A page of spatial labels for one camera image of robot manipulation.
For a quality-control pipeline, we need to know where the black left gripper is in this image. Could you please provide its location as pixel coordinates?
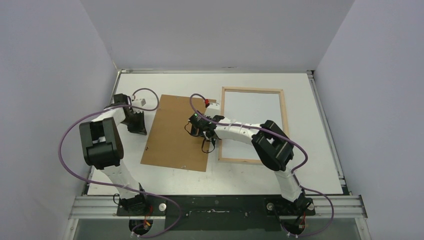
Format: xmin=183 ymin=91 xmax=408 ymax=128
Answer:
xmin=121 ymin=110 xmax=147 ymax=135

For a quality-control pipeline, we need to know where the brown frame backing board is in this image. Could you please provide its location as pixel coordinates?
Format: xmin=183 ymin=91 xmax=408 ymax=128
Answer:
xmin=140 ymin=94 xmax=210 ymax=172

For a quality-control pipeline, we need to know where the light wooden picture frame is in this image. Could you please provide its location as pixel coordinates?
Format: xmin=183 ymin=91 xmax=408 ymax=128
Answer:
xmin=218 ymin=86 xmax=290 ymax=165

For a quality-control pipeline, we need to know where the white photo paper sheet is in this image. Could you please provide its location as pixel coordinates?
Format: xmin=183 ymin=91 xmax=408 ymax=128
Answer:
xmin=221 ymin=91 xmax=284 ymax=164

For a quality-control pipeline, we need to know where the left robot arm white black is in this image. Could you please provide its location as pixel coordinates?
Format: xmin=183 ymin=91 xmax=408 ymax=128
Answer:
xmin=79 ymin=93 xmax=149 ymax=216

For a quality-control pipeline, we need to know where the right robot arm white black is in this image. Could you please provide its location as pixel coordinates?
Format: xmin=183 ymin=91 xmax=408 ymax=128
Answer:
xmin=188 ymin=113 xmax=304 ymax=215

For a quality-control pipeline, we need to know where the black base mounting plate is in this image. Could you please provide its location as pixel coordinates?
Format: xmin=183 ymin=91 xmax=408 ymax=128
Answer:
xmin=116 ymin=195 xmax=316 ymax=235

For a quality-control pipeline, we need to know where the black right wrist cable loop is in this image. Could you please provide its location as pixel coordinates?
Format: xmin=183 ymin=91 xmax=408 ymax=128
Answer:
xmin=201 ymin=139 xmax=218 ymax=154

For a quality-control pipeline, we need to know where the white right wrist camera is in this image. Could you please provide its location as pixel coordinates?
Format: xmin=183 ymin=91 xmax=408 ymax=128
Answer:
xmin=204 ymin=99 xmax=221 ymax=118

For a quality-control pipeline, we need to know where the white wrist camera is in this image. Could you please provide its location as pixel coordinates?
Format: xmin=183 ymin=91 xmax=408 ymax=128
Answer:
xmin=204 ymin=99 xmax=221 ymax=118
xmin=131 ymin=95 xmax=146 ymax=108

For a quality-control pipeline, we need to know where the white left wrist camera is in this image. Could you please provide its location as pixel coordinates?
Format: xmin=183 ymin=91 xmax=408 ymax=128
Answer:
xmin=131 ymin=95 xmax=146 ymax=108

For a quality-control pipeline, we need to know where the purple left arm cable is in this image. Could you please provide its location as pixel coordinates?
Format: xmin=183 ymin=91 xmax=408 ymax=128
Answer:
xmin=57 ymin=87 xmax=184 ymax=239

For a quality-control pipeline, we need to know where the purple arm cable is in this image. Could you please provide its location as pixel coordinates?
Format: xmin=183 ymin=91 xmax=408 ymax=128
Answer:
xmin=189 ymin=93 xmax=335 ymax=239
xmin=57 ymin=87 xmax=184 ymax=239

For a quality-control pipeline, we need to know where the aluminium front rail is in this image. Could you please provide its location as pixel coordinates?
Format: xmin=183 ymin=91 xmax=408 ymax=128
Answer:
xmin=69 ymin=195 xmax=368 ymax=219

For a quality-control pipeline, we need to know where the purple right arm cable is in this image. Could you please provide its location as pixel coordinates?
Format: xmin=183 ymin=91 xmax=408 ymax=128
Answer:
xmin=189 ymin=93 xmax=335 ymax=239

